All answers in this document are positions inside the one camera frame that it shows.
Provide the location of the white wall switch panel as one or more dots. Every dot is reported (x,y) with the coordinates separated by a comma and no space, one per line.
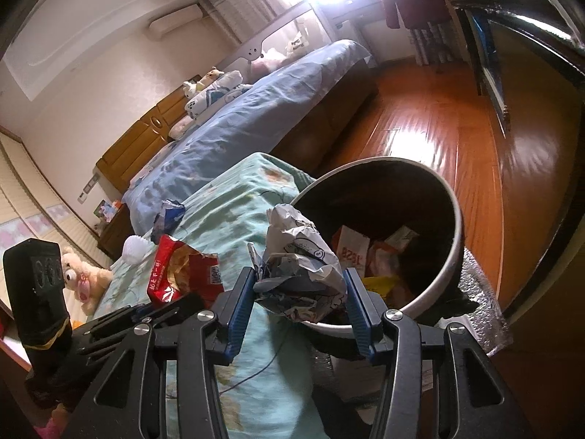
(87,190)

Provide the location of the photo frame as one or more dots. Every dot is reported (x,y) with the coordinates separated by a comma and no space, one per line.
(106,209)

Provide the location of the brown wooden nightstand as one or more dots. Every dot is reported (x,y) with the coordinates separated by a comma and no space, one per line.
(114,233)

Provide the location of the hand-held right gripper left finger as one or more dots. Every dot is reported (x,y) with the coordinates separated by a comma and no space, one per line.
(240,311)

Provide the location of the pale pink pillow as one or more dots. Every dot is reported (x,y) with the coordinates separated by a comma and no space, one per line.
(180,127)

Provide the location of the white plush toy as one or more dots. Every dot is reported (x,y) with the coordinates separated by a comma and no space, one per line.
(192,88)

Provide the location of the blue snack bag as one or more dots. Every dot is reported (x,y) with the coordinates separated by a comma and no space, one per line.
(167,215)

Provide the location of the cream teddy bear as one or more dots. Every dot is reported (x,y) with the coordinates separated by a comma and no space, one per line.
(89,279)

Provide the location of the cream plush toy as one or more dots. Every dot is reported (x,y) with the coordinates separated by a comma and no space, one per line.
(212,75)

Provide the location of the grey crib rail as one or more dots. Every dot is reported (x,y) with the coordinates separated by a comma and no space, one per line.
(274,32)

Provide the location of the pink plush toy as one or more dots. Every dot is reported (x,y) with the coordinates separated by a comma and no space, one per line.
(269,61)

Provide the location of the white paper cupcake liner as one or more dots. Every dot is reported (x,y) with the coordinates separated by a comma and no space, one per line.
(136,249)

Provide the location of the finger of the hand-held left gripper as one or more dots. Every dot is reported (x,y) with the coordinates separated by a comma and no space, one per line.
(109,322)
(178,306)

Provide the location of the red snack bag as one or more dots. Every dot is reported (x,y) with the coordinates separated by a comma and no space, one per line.
(183,265)

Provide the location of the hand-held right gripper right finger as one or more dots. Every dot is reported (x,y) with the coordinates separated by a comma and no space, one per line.
(359,311)

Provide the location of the wooden headboard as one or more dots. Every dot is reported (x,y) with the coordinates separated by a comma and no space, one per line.
(137,146)

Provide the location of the white trash bin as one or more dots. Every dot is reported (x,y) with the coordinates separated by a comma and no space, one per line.
(397,192)

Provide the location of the white air conditioner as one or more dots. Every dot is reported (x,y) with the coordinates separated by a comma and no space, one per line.
(176,20)

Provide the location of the white paper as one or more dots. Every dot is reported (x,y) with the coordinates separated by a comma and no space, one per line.
(297,256)

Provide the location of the white sliding door wardrobe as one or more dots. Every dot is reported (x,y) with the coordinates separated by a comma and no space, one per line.
(32,219)

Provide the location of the white blue printed pillow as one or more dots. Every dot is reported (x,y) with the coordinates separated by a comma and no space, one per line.
(215,96)

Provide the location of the bed with blue blanket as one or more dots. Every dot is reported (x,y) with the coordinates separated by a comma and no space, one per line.
(256,114)

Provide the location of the white radiator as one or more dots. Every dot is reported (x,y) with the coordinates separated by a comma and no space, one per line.
(432,45)

